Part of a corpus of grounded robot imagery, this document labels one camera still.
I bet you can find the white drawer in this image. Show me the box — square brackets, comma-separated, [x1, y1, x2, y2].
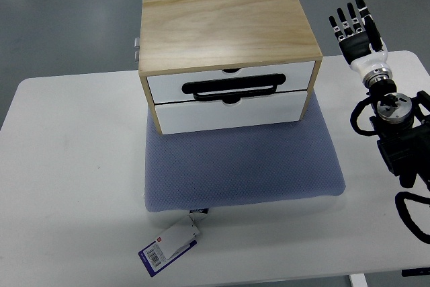
[147, 61, 314, 104]
[155, 91, 307, 134]

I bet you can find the blue mesh cushion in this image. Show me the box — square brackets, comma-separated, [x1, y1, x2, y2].
[144, 97, 346, 212]

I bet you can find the white table leg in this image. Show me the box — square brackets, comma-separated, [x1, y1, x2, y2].
[349, 274, 368, 287]

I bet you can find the black drawer handle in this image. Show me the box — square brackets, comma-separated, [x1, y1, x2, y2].
[181, 73, 286, 104]

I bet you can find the metal bracket behind cabinet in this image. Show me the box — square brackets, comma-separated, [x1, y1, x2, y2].
[134, 37, 140, 63]

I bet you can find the white blue paper tag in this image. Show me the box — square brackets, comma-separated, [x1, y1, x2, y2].
[138, 215, 200, 278]

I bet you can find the black table edge controller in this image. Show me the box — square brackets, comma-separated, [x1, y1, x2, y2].
[401, 268, 430, 277]

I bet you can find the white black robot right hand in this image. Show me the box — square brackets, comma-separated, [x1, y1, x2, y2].
[329, 0, 392, 89]

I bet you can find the wooden drawer cabinet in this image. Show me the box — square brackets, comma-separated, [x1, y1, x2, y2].
[138, 0, 323, 134]

